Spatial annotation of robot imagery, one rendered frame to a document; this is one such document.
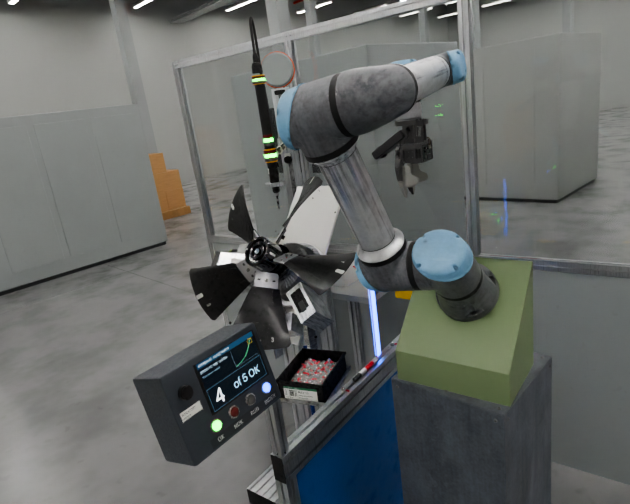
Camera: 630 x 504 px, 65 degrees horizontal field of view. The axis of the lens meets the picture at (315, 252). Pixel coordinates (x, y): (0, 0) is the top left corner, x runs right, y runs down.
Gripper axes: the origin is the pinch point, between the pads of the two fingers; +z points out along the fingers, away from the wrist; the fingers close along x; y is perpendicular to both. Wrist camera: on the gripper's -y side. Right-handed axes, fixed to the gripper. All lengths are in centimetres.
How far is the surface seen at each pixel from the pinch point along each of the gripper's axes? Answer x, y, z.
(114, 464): -28, -173, 143
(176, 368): -79, -11, 18
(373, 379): -9, -12, 60
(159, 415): -83, -14, 26
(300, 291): 1, -47, 37
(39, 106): 474, -1206, -111
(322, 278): -6.5, -30.1, 27.8
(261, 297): -12, -55, 36
